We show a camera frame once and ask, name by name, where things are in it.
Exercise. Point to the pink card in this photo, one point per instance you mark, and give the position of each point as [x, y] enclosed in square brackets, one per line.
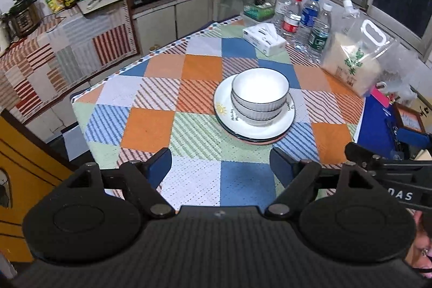
[383, 95]

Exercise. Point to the clear plastic bag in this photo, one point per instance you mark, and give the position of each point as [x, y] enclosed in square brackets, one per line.
[398, 85]

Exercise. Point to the white plate with sun print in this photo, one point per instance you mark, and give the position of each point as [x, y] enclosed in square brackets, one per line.
[256, 132]

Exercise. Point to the pink plate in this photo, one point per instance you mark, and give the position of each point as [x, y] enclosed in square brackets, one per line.
[261, 142]

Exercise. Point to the metal utensil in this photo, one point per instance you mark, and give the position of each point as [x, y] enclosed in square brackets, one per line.
[94, 3]

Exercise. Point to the yellow wooden door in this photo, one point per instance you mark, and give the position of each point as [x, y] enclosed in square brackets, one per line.
[30, 173]

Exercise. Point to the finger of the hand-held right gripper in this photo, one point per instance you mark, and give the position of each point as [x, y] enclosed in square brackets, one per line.
[415, 139]
[366, 158]

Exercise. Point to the striped patchwork counter cloth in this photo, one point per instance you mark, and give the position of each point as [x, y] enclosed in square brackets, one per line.
[67, 45]

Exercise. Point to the blue box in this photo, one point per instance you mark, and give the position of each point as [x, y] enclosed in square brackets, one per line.
[374, 126]

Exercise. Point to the white tissue box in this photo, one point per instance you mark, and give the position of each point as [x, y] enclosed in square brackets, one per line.
[265, 41]

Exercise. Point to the wooden picture frame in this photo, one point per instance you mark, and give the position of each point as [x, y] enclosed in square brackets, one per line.
[410, 119]

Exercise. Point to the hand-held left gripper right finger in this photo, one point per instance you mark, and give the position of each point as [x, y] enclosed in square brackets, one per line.
[280, 166]

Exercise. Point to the blue label water bottle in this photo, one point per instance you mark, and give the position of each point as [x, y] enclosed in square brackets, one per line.
[308, 18]

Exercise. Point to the red label water bottle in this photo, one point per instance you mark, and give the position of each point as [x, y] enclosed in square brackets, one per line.
[292, 21]

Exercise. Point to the black pressure cooker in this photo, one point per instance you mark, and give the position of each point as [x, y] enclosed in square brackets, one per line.
[22, 19]

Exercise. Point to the clear bag of rice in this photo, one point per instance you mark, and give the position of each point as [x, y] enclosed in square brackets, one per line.
[351, 62]

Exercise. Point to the lower cabinet doors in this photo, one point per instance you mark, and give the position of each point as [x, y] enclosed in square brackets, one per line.
[162, 24]

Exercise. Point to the clear water bottle white cap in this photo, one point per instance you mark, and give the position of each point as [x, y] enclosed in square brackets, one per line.
[282, 4]

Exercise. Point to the person's right hand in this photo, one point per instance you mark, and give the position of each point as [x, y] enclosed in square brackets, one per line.
[420, 234]

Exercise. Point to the glass storage container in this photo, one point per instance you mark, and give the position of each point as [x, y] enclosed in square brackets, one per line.
[259, 9]

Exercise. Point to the white kitchen appliance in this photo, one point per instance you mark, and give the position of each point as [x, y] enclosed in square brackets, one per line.
[4, 38]

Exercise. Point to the green label water bottle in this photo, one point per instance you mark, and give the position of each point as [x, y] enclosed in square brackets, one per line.
[319, 38]

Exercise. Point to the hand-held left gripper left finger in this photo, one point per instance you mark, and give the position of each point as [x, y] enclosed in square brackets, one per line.
[160, 168]

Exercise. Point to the white bowl with dark rim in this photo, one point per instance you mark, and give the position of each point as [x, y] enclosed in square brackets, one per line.
[260, 121]
[260, 113]
[260, 85]

